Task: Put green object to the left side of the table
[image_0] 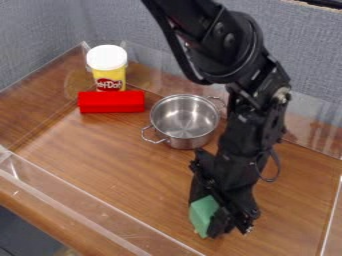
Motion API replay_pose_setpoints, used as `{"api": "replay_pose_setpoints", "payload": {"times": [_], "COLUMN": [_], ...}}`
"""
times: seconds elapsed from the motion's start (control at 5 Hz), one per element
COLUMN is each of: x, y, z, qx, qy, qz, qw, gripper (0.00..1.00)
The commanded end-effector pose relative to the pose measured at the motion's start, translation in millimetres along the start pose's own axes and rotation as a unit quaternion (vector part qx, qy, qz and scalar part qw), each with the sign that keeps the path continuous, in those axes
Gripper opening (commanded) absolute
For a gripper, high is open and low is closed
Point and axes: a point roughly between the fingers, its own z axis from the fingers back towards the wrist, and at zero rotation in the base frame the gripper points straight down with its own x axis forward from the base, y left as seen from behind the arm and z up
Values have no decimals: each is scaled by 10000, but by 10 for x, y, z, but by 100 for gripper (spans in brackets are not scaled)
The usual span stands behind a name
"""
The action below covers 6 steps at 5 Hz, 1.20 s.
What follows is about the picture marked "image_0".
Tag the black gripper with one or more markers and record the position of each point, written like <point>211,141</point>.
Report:
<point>227,179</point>

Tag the green foam block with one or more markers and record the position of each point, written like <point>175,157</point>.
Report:
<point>202,210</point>

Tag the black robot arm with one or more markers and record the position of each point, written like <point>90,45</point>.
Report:
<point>218,46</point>

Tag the small steel pot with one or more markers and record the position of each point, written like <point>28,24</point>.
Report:
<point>183,121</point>

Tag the red rectangular block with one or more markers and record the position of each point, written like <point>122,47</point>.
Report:
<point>107,102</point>

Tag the yellow Play-Doh can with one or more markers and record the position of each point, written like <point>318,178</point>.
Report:
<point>107,61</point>

